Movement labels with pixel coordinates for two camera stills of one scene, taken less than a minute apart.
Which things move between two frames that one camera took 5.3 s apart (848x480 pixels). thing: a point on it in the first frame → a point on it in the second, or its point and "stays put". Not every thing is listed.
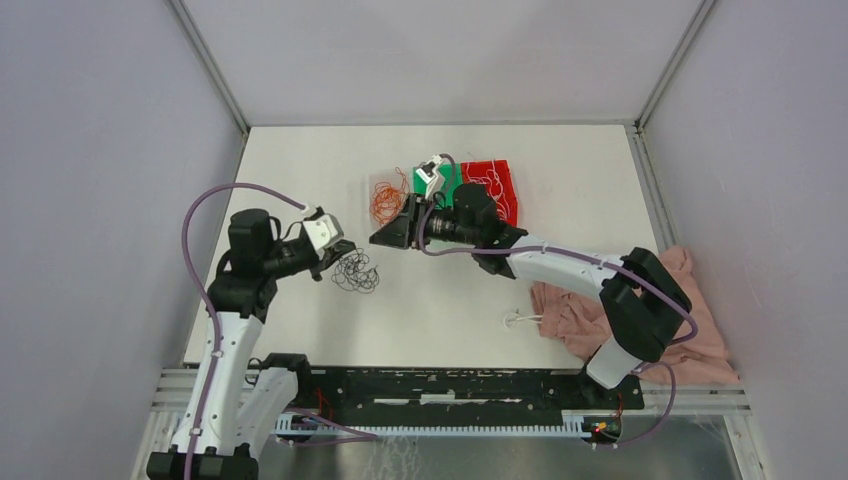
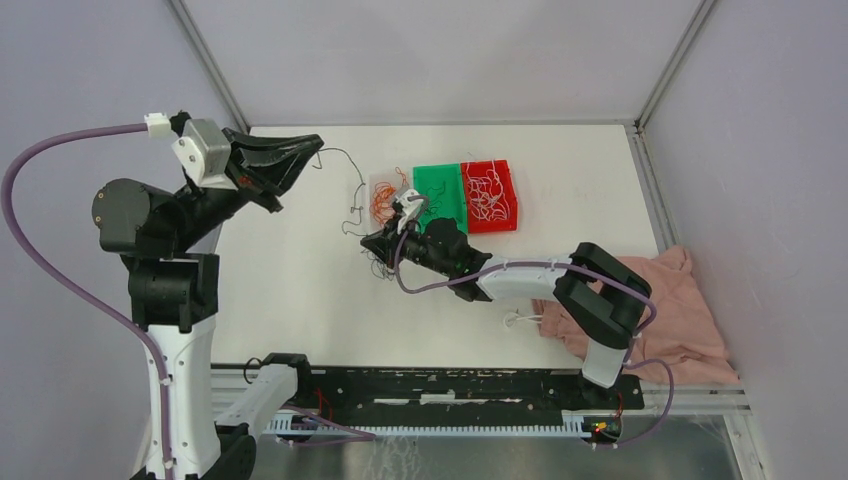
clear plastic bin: (386, 193) stays put
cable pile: (353, 273) → (377, 268)
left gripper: (330, 256) → (264, 165)
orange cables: (388, 199) stays put
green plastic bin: (451, 176) stays put
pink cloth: (579, 325) stays put
